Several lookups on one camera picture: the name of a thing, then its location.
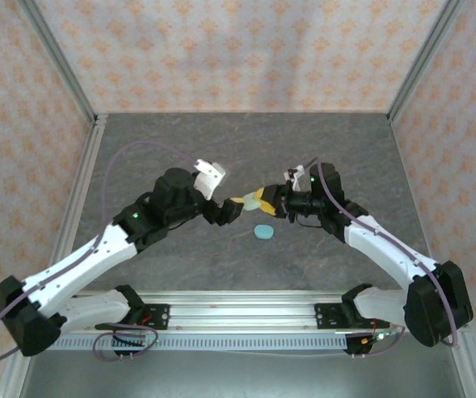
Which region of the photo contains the grey metal sheet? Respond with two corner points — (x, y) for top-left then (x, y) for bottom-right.
(17, 350), (471, 398)

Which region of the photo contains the black gripper wire bundle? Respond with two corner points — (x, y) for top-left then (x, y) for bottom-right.
(294, 214), (327, 228)

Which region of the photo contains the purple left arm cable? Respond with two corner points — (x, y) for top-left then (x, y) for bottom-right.
(0, 140), (201, 366)

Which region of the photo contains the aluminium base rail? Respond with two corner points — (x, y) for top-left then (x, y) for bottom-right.
(71, 289), (407, 332)

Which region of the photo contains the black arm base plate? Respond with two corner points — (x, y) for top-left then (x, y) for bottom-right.
(138, 303), (171, 332)
(314, 303), (349, 332)

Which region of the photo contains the slotted grey cable tray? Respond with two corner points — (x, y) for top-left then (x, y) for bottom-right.
(51, 333), (349, 353)

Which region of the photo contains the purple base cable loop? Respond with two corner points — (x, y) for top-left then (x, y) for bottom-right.
(91, 324), (160, 362)

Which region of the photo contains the thin base wire bundle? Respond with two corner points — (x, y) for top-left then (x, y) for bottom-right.
(347, 325), (406, 358)

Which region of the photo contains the aluminium frame post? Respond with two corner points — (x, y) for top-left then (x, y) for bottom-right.
(17, 0), (100, 125)
(386, 0), (468, 125)

